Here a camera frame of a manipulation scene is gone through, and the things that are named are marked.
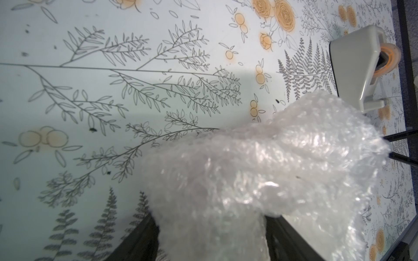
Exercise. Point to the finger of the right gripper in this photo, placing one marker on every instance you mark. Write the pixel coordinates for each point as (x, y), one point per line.
(403, 159)
(401, 135)

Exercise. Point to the clear bubble wrap sheet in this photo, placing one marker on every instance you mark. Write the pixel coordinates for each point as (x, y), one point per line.
(317, 162)

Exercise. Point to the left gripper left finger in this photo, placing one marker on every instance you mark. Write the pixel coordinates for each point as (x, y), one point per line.
(140, 245)

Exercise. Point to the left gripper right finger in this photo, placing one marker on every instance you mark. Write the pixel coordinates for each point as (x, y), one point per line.
(286, 244)

